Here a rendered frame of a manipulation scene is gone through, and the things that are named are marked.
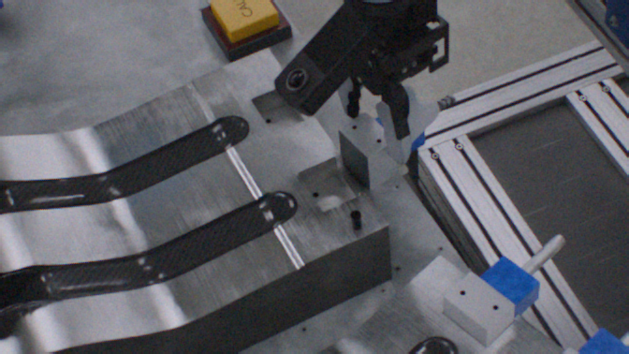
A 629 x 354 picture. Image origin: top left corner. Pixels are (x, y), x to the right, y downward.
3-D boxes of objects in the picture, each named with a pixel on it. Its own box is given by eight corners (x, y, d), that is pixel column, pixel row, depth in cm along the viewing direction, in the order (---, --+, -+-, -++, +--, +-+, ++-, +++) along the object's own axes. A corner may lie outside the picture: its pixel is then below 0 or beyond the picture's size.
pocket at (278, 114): (295, 106, 119) (291, 81, 116) (318, 140, 116) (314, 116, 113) (255, 124, 118) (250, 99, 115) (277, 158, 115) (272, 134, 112)
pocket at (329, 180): (343, 177, 113) (340, 154, 110) (369, 215, 109) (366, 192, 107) (301, 197, 112) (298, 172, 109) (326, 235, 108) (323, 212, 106)
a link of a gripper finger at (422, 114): (456, 150, 114) (437, 73, 109) (409, 181, 113) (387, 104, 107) (437, 139, 117) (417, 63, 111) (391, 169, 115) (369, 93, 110)
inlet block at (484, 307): (537, 241, 109) (541, 206, 105) (580, 271, 107) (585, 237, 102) (443, 328, 104) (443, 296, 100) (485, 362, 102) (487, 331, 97)
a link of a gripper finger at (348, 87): (391, 96, 121) (405, 52, 113) (345, 125, 119) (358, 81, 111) (373, 75, 122) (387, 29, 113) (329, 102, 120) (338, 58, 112)
